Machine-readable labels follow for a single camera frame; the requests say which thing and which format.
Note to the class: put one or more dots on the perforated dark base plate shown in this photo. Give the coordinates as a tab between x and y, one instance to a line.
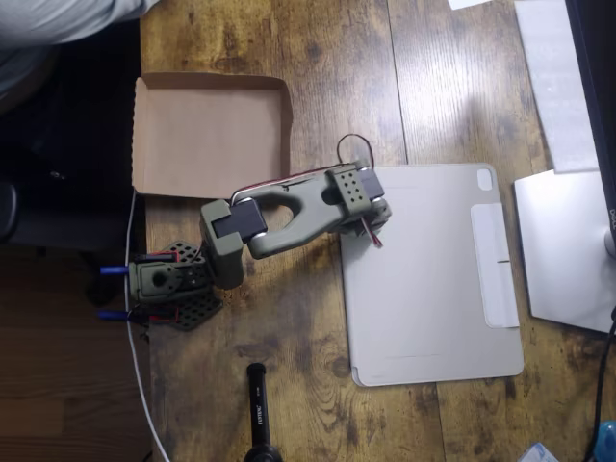
197	310

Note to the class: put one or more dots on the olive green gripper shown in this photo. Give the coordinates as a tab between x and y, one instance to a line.
380	216

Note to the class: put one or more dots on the brown cardboard tray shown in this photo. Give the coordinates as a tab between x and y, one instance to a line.
207	139

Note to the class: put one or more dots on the black Dell monitor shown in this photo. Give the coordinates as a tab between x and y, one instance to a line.
597	72

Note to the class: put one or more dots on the grey sleeve of person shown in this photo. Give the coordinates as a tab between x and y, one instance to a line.
48	24

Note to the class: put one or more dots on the grey foam sheet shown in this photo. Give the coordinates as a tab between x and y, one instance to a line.
548	72

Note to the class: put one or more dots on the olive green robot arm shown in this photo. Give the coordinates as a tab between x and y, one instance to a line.
308	212

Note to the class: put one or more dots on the blue round object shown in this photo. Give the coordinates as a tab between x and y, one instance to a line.
607	440

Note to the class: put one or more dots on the white paper sheet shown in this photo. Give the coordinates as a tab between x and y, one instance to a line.
467	4

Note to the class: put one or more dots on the black camera stand pole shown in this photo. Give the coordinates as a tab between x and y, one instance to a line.
260	409

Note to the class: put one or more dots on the silver monitor stand base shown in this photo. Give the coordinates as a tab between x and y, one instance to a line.
563	250

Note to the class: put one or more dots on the beige tablet case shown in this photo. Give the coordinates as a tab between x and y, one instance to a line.
423	298

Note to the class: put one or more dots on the white and blue packet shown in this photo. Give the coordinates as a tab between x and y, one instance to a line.
539	454

